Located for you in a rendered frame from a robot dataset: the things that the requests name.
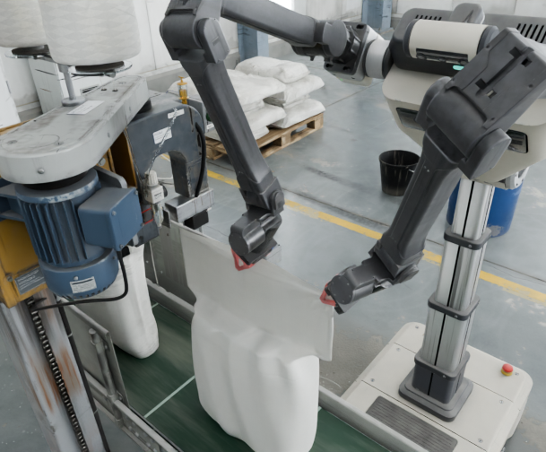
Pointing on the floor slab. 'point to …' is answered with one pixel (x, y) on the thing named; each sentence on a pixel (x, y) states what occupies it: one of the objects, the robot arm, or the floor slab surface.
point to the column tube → (13, 329)
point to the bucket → (397, 170)
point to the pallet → (281, 138)
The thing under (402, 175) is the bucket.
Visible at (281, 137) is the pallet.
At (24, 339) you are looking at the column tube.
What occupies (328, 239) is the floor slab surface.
